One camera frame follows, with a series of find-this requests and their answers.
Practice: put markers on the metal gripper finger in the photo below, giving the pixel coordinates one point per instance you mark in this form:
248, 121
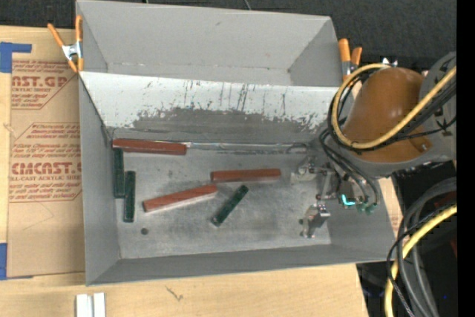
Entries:
305, 175
314, 219

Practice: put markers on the red-brown flat block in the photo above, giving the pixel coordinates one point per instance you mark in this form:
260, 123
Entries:
245, 175
148, 147
178, 198

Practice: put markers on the dark green flat block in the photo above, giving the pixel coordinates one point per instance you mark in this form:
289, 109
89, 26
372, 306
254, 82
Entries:
230, 205
129, 196
118, 174

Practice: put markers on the grey metal bin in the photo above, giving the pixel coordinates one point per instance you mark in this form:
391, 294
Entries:
208, 48

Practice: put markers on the brown cardboard board red print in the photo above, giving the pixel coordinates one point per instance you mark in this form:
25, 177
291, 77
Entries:
41, 226

